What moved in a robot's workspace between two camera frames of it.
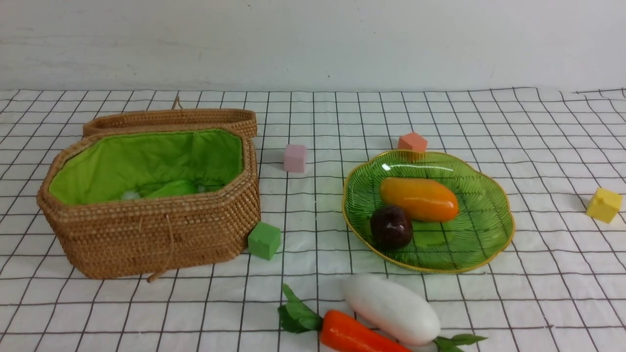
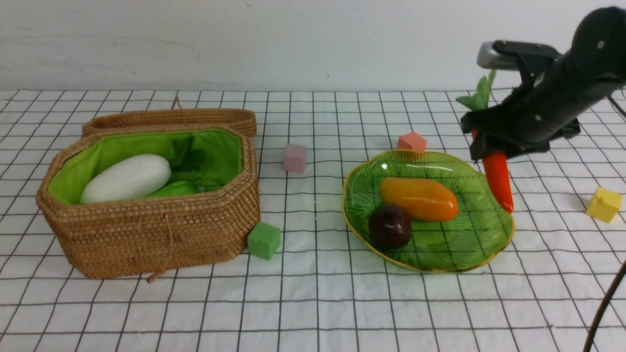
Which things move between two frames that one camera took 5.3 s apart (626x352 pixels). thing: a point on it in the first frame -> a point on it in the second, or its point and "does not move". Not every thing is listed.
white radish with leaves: (385, 304) -> (125, 178)
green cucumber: (177, 187) does not move
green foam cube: (264, 240) does not move
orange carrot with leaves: (340, 331) -> (496, 165)
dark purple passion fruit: (391, 227) does not move
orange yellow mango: (426, 200) does not move
